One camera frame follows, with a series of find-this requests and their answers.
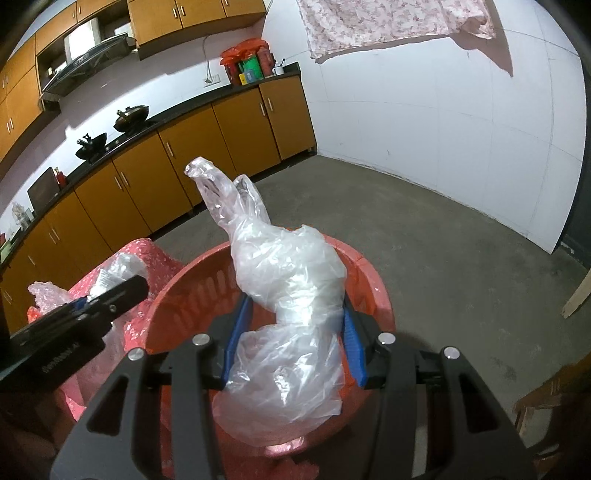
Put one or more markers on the white wall socket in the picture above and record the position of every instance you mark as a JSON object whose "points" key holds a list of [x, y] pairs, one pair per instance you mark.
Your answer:
{"points": [[211, 80]]}

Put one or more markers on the white plastic wrap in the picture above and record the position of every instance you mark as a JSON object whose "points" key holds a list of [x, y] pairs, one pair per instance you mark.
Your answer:
{"points": [[117, 270]]}

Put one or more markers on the brown cutting board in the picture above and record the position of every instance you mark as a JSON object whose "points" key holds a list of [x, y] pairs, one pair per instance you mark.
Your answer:
{"points": [[42, 189]]}

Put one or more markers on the orange plastic bag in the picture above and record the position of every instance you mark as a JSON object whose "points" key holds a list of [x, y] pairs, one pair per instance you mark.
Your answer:
{"points": [[33, 318]]}

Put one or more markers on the green basin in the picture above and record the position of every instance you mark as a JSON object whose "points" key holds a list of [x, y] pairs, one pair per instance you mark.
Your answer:
{"points": [[4, 252]]}

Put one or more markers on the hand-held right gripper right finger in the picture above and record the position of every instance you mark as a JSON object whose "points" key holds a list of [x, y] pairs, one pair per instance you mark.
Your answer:
{"points": [[354, 350]]}

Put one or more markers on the glass jar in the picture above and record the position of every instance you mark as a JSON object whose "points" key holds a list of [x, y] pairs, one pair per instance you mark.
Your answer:
{"points": [[21, 213]]}

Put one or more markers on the red plastic shopping bag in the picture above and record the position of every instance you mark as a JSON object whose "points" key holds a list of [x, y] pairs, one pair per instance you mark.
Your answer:
{"points": [[244, 48]]}

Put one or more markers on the steel range hood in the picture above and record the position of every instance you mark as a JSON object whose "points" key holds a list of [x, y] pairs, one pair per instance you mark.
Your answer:
{"points": [[83, 62]]}

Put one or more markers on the red floral blanket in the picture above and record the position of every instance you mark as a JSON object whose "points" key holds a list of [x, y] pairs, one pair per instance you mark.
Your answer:
{"points": [[152, 258]]}

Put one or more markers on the black kitchen countertop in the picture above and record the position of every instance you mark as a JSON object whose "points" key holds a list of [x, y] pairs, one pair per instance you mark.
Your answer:
{"points": [[184, 110]]}

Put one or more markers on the wooden wall cabinet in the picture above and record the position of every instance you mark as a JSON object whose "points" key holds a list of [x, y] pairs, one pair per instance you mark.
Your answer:
{"points": [[198, 18], [23, 78]]}

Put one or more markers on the clear plastic bag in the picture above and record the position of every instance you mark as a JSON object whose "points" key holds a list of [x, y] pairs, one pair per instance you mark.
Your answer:
{"points": [[286, 263], [46, 295]]}

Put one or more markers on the wooden base kitchen cabinet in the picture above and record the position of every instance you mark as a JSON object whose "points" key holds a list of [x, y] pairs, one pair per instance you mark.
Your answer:
{"points": [[138, 184]]}

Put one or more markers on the black wok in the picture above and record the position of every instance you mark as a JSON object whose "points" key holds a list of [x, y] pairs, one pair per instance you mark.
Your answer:
{"points": [[92, 148], [131, 119]]}

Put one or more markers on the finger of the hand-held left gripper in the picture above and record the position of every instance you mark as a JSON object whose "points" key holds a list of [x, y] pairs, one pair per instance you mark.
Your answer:
{"points": [[122, 295]]}

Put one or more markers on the pink floral hanging cloth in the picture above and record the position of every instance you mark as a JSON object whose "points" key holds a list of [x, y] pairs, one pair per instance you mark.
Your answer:
{"points": [[369, 23]]}

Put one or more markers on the wooden stool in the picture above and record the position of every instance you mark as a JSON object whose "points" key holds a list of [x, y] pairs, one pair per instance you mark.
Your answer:
{"points": [[554, 392]]}

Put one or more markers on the red bottle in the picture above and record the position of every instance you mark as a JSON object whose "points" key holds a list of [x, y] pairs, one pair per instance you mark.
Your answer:
{"points": [[60, 179]]}

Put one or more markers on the green box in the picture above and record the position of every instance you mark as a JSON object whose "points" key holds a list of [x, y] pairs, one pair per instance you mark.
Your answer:
{"points": [[251, 69]]}

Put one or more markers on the wooden plank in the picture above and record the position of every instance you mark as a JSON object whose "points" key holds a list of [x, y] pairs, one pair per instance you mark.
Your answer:
{"points": [[577, 297]]}

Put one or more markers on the red plastic basket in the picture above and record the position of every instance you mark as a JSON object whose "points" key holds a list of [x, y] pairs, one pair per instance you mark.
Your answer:
{"points": [[194, 295]]}

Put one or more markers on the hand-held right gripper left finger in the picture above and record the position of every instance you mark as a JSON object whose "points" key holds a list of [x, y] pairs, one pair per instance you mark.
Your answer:
{"points": [[236, 332]]}

